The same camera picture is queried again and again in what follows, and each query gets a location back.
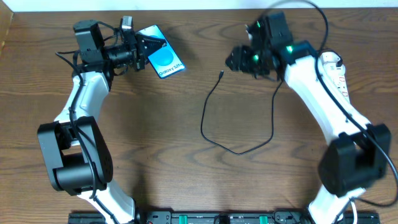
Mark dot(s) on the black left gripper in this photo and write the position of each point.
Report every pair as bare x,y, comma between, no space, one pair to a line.
138,51

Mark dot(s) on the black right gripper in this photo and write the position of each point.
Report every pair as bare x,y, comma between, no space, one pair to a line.
246,59

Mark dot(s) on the blue Galaxy smartphone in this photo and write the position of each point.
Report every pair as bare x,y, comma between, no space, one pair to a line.
164,61

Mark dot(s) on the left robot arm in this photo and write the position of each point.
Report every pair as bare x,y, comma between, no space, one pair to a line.
76,156

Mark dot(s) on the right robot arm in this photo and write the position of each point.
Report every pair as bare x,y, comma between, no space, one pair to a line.
357,152

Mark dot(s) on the white power strip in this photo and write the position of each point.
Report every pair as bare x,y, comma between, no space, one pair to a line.
340,82

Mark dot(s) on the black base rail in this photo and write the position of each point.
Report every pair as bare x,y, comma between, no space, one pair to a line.
165,217

